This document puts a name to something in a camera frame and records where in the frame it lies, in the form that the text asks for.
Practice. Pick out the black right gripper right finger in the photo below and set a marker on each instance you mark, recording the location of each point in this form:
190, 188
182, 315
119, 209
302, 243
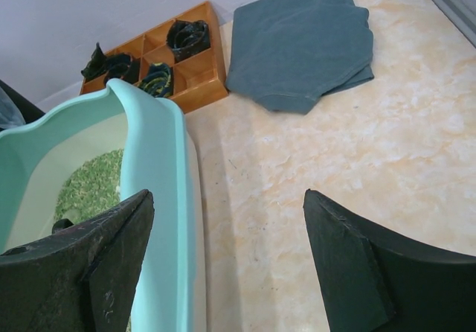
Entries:
375, 279

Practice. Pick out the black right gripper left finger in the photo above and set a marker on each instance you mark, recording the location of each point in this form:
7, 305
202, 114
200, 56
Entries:
82, 278

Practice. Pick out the black litter scoop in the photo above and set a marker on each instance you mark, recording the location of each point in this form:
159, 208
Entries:
61, 224

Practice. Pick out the teal plastic litter box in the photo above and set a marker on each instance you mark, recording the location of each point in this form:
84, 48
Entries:
158, 156

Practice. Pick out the green cat litter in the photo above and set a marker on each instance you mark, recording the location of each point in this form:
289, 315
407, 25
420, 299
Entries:
91, 189

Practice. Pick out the black trash bin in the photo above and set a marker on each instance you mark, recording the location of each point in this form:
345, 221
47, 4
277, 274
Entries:
29, 111

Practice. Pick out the blue plastic bin liner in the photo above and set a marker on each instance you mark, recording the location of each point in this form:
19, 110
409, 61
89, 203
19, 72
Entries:
10, 115

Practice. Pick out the orange compartment tray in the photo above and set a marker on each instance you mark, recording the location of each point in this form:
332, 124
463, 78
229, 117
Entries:
180, 59

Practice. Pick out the blue-grey folded cloth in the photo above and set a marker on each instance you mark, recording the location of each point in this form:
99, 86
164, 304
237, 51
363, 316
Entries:
287, 54

